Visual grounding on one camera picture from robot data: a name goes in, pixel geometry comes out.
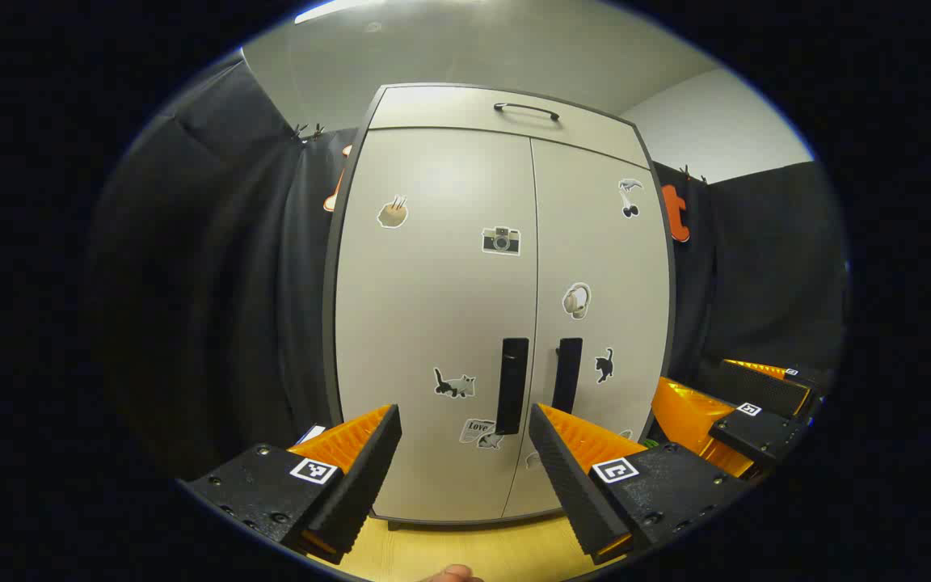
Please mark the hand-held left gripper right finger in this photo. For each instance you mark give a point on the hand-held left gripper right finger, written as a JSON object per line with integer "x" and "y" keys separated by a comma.
{"x": 566, "y": 477}

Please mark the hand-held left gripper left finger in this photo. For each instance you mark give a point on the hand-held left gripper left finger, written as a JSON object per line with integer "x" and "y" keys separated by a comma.
{"x": 368, "y": 469}

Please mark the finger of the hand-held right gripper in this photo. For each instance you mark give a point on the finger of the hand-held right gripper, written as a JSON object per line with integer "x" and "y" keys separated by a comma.
{"x": 760, "y": 436}
{"x": 764, "y": 388}

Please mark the grey cabinet door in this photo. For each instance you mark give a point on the grey cabinet door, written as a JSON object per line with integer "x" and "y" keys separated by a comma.
{"x": 603, "y": 259}
{"x": 433, "y": 307}

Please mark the grey double-door shoe cabinet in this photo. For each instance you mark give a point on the grey double-door shoe cabinet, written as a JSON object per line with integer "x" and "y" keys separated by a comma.
{"x": 344, "y": 242}

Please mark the grey cabinet drawer front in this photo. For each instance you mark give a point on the grey cabinet drawer front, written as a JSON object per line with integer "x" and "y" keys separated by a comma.
{"x": 449, "y": 109}

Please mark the black backdrop cloth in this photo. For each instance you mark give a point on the black backdrop cloth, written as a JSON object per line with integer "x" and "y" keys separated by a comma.
{"x": 215, "y": 283}

